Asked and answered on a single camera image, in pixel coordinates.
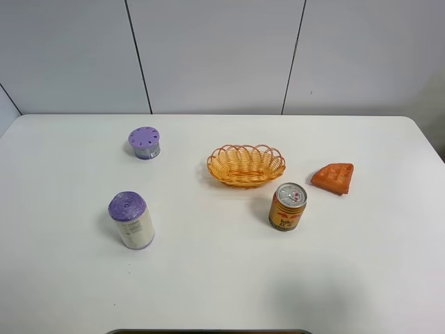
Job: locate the orange waffle slice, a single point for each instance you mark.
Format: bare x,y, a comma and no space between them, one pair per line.
335,178

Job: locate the orange woven plastic basket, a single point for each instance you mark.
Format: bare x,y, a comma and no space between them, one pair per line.
246,166

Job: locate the gold energy drink can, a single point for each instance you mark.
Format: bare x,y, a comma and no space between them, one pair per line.
288,204

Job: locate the purple lidded air freshener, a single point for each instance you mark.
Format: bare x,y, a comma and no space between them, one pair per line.
145,142

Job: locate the purple garbage bag roll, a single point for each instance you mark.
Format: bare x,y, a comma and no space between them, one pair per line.
130,213

